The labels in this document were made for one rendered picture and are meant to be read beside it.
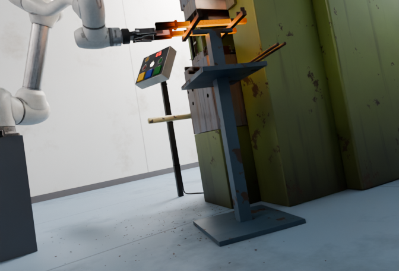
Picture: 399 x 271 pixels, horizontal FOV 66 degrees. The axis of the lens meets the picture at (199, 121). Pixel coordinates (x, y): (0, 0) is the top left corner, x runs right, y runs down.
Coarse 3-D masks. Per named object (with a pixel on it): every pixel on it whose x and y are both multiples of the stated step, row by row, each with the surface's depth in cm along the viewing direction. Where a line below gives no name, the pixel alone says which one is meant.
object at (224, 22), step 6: (156, 24) 144; (162, 24) 145; (168, 24) 146; (174, 24) 146; (180, 24) 146; (186, 24) 147; (198, 24) 149; (204, 24) 149; (210, 24) 151; (216, 24) 152; (222, 24) 153; (228, 24) 155
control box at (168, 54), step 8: (168, 48) 245; (152, 56) 257; (160, 56) 247; (168, 56) 242; (144, 64) 260; (160, 64) 242; (168, 64) 240; (160, 72) 236; (168, 72) 239; (136, 80) 257; (144, 80) 247; (152, 80) 244; (160, 80) 242; (144, 88) 258
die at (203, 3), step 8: (192, 0) 205; (200, 0) 203; (208, 0) 206; (216, 0) 208; (224, 0) 211; (184, 8) 218; (192, 8) 206; (200, 8) 203; (208, 8) 205; (216, 8) 208; (224, 8) 210; (192, 16) 213
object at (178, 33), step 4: (172, 32) 156; (176, 32) 157; (180, 32) 158; (232, 32) 168; (156, 36) 155; (160, 36) 155; (164, 36) 156; (168, 36) 157; (172, 36) 157; (176, 36) 160
